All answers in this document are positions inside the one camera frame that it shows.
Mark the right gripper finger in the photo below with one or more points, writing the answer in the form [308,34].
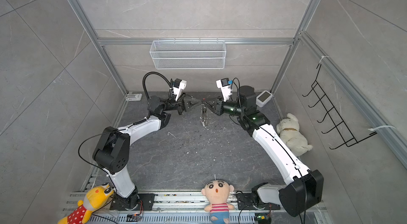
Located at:
[208,107]
[209,100]

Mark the yellow red plush toy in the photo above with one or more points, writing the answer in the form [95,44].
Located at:
[94,200]

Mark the black wire hook rack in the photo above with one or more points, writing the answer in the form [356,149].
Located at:
[332,114]

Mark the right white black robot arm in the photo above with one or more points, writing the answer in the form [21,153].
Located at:
[304,187]

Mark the white digital clock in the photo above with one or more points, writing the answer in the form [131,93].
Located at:
[263,98]

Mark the white wall bracket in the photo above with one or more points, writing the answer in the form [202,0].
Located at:
[133,97]

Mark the white wire mesh basket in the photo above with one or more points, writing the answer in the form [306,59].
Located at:
[186,55]

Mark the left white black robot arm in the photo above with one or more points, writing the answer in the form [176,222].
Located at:
[112,151]

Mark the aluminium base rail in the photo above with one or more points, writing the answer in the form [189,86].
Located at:
[187,207]

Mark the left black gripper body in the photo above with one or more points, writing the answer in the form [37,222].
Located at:
[179,108]

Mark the black-haired plush doll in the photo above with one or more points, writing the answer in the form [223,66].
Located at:
[217,193]

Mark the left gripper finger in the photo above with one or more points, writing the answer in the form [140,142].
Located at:
[191,105]
[193,99]

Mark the red-handled metal key ring holder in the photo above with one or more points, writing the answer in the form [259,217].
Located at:
[203,117]

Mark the white plush dog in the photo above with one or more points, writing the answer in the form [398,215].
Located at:
[288,130]

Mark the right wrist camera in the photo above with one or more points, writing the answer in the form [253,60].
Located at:
[225,85]

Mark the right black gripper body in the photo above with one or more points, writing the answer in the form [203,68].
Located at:
[220,111]

